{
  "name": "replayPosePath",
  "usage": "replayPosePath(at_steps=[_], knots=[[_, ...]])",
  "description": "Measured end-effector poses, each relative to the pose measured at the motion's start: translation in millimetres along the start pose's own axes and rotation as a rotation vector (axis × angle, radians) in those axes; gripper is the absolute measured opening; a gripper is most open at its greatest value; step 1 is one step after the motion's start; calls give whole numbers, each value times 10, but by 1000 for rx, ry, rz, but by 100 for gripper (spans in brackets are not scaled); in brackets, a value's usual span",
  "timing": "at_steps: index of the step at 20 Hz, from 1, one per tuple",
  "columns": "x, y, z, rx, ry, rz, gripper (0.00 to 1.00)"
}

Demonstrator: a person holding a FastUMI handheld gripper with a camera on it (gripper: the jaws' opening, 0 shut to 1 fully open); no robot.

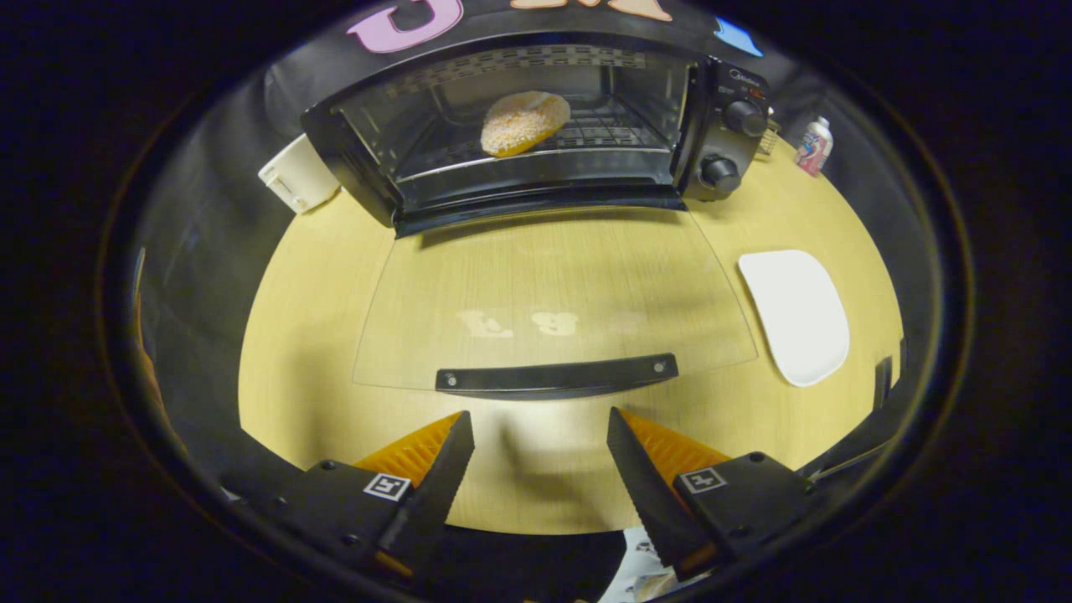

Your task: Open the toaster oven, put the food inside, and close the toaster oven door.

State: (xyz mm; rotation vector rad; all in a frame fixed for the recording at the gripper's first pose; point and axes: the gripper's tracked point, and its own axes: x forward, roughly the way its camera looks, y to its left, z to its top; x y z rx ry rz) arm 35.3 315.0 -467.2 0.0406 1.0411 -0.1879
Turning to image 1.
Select white square plate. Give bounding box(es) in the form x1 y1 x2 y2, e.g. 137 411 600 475
737 249 851 388

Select pink and white bottle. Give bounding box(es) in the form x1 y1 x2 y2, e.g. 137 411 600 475
795 116 834 178

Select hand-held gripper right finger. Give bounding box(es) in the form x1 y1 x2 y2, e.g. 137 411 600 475
606 407 820 583

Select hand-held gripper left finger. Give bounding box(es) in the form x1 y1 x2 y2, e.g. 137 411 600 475
241 410 477 580

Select sugar-coated cream bread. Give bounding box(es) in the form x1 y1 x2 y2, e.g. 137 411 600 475
480 90 572 159

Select white plastic box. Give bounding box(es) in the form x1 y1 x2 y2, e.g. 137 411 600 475
258 134 343 214

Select black toaster oven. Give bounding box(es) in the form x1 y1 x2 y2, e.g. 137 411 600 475
300 33 773 401

